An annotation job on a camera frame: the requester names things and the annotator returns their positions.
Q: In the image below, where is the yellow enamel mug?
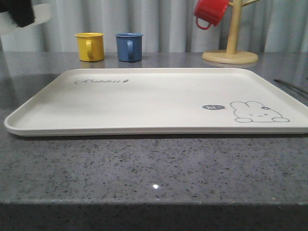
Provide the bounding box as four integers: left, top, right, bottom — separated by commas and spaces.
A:
75, 32, 104, 62

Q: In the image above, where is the wooden mug tree stand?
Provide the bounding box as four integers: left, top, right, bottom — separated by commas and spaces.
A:
202, 0, 258, 64

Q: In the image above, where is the blue enamel mug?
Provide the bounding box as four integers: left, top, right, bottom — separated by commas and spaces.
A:
115, 33, 143, 62

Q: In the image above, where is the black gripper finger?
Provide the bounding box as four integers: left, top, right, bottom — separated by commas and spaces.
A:
0, 0, 35, 27

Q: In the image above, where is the stainless steel fork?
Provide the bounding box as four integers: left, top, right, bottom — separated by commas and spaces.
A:
274, 79, 308, 96

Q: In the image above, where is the red enamel mug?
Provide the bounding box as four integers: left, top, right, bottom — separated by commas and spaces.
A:
194, 0, 229, 30

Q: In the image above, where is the white round plate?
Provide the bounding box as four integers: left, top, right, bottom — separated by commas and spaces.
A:
0, 4, 51, 36

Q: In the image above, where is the cream rabbit serving tray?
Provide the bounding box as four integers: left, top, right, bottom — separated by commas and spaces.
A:
4, 68, 308, 136

